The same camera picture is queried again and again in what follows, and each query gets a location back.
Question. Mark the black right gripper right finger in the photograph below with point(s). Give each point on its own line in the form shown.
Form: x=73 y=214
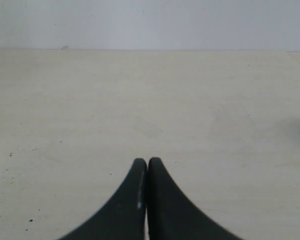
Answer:
x=171 y=215

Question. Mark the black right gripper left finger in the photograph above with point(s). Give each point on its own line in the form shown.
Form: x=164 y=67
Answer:
x=123 y=216

